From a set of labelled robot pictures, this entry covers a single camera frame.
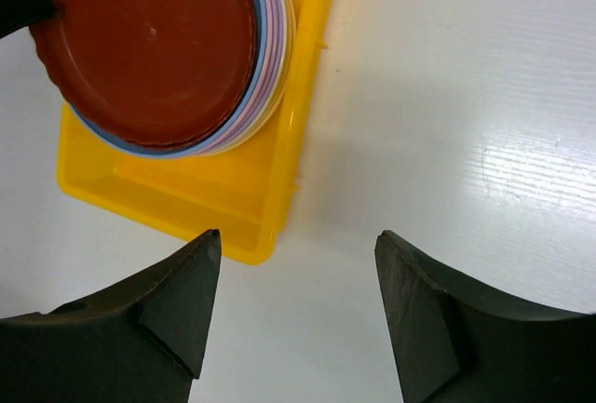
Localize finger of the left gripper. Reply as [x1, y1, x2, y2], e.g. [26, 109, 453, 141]
[0, 0, 57, 38]

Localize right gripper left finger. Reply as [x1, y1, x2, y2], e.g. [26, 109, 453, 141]
[1, 230, 222, 402]

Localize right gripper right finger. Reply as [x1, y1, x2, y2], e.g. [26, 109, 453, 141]
[374, 231, 595, 402]

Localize blue plate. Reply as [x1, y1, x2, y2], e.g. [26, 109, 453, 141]
[67, 0, 283, 159]

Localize orange-red plate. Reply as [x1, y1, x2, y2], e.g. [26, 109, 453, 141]
[31, 0, 256, 148]

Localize pink plate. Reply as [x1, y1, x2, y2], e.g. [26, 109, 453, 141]
[199, 0, 283, 155]

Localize purple plate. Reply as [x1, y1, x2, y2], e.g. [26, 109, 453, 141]
[209, 0, 289, 153]

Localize yellow plastic bin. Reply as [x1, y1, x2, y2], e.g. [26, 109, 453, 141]
[57, 0, 332, 264]

